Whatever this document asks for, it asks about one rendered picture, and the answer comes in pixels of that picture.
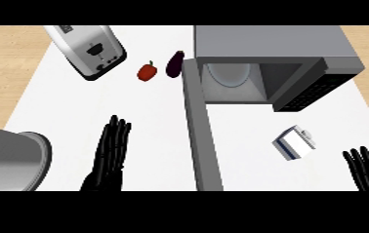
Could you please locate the dark purple eggplant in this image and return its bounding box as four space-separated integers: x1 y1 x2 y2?
164 50 186 79

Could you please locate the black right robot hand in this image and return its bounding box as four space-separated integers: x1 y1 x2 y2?
341 145 369 192

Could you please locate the silver toaster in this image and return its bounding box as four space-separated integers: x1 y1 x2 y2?
41 25 128 82

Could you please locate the grey metal pot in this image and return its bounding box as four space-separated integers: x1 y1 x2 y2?
0 129 53 192

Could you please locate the grey microwave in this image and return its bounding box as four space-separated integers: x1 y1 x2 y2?
193 25 366 113

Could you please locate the red bell pepper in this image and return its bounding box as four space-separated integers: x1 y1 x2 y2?
135 60 158 82

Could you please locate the white milk carton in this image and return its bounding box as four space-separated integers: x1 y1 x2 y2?
271 125 318 162

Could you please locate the glass microwave turntable plate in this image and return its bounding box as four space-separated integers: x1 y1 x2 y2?
206 62 252 89

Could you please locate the grey microwave door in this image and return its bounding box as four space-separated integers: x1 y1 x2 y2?
180 58 224 192

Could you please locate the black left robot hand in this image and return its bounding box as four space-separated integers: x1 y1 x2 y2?
79 114 133 192

